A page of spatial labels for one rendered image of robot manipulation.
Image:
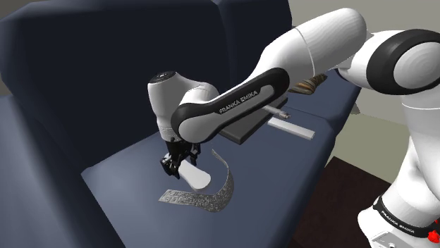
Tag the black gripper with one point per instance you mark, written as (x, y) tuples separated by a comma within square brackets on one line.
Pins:
[(178, 149)]

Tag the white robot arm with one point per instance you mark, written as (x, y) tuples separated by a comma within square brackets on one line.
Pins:
[(326, 44)]

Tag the white flat rounded paddle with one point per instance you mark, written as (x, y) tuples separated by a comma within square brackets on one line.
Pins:
[(194, 177)]

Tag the grey patterned curved strip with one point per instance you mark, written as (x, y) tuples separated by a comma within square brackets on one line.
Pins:
[(225, 192)]

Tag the dark grey flat tablet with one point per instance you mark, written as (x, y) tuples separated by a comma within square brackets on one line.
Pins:
[(251, 125)]

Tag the dark blue sofa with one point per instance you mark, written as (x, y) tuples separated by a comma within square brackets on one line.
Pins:
[(275, 178)]

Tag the silver pen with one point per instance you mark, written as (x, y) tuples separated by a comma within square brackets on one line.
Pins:
[(277, 112)]

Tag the pale grey long bar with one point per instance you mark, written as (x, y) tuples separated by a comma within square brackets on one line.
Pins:
[(292, 129)]

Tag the brown striped object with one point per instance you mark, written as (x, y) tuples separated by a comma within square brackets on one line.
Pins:
[(307, 85)]

